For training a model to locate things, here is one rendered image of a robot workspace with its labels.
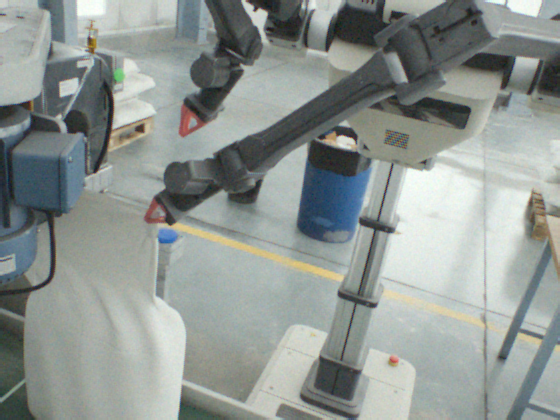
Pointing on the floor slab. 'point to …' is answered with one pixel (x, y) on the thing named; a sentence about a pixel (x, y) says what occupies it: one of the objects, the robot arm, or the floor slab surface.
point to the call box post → (162, 282)
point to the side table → (536, 330)
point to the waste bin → (333, 188)
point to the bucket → (247, 194)
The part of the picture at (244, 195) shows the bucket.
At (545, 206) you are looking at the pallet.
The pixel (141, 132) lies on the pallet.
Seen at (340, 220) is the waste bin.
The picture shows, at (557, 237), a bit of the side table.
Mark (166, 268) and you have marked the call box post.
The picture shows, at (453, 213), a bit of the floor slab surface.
